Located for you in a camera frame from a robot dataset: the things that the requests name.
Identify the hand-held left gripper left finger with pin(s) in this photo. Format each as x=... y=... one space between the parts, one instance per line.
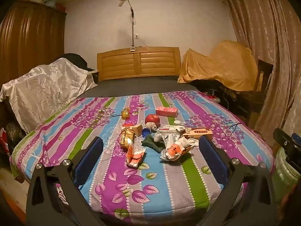
x=90 y=157

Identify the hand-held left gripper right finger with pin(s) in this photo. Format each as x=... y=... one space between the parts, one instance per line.
x=212 y=160

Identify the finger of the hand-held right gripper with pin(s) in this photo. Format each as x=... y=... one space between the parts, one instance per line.
x=282 y=137
x=296 y=138

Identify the brown red box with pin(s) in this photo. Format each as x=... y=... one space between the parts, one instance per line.
x=198 y=132

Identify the green lined trash bin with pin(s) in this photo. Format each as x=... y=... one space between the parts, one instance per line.
x=284 y=171

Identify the gold foil wrapper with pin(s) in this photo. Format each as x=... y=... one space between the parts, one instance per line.
x=127 y=137

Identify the orange white snack packet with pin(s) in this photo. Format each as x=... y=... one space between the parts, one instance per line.
x=134 y=156

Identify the white wrapper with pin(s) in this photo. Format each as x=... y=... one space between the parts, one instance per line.
x=169 y=139

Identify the white box with red label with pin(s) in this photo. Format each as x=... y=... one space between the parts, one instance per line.
x=170 y=129

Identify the green cloth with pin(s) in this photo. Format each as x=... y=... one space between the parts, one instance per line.
x=151 y=144

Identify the gold figurine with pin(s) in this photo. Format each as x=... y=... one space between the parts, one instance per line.
x=125 y=113

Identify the striped floral blanket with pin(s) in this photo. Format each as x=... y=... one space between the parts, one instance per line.
x=164 y=193

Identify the blue bottle cap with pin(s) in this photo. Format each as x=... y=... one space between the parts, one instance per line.
x=146 y=132

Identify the red plastic bag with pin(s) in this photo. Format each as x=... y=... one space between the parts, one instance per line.
x=210 y=95

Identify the dark wooden chair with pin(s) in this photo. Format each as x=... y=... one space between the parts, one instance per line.
x=264 y=73

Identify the red carton box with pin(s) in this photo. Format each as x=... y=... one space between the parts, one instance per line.
x=166 y=111

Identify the beige knotted rag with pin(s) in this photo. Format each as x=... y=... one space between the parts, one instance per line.
x=151 y=126

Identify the red apple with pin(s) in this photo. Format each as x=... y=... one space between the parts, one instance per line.
x=152 y=118

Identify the dark plastic bag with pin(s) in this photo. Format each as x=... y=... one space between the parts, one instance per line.
x=15 y=131

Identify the grey bed sheet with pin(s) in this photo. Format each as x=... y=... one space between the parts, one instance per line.
x=141 y=86

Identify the red paper bag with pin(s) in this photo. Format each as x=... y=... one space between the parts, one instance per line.
x=3 y=139

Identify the orange cover cloth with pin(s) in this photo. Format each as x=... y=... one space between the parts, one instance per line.
x=223 y=63

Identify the wooden headboard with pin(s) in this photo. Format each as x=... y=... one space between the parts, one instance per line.
x=117 y=63

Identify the dark clothes heap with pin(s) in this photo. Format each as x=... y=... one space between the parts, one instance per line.
x=75 y=60

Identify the patterned beige curtain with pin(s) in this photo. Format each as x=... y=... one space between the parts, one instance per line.
x=265 y=28

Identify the metal stand pole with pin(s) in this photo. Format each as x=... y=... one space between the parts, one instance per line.
x=133 y=35

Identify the brown wooden wardrobe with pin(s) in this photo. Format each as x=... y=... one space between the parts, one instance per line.
x=30 y=40

